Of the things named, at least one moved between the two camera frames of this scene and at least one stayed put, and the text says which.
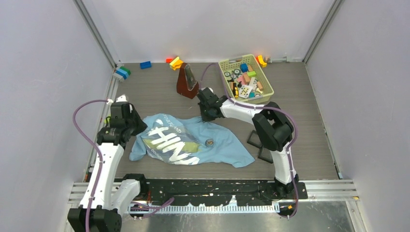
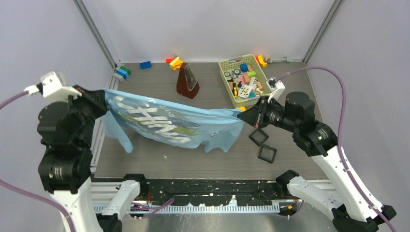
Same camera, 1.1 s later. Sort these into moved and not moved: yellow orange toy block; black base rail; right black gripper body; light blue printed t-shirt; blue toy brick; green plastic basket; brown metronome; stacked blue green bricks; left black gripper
Moved: left black gripper; right black gripper body; light blue printed t-shirt
Not moved: black base rail; green plastic basket; brown metronome; blue toy brick; yellow orange toy block; stacked blue green bricks
